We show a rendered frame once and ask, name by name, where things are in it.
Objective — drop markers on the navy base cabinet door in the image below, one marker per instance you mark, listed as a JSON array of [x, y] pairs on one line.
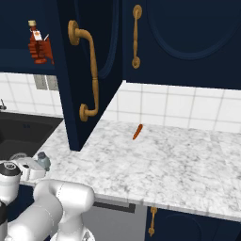
[[194, 227]]

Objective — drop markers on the dark tap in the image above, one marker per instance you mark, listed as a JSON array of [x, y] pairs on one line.
[[2, 105]]

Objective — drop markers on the black sink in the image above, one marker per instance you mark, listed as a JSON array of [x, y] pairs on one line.
[[22, 133]]

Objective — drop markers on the red condiment bottle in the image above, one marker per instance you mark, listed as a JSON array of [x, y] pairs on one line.
[[39, 48]]

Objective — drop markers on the navy closed cabinet door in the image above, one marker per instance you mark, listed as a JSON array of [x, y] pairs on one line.
[[188, 40]]

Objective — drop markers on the grey wall outlet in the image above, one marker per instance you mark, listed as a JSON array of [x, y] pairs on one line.
[[46, 82]]

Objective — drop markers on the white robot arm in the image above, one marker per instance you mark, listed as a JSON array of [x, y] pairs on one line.
[[47, 213]]

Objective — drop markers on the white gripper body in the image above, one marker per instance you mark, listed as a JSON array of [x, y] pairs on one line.
[[31, 170]]

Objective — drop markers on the navy wall cabinet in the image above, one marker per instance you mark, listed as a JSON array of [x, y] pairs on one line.
[[15, 34]]

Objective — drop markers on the navy open cabinet door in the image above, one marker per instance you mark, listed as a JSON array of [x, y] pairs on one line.
[[70, 94]]

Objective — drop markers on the grey shaker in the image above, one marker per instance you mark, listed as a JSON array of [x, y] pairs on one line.
[[44, 161]]

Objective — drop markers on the navy sink base cabinet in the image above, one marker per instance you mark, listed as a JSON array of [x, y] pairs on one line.
[[23, 196]]

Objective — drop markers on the grey dishwasher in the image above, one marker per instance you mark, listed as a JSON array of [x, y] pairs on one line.
[[116, 224]]

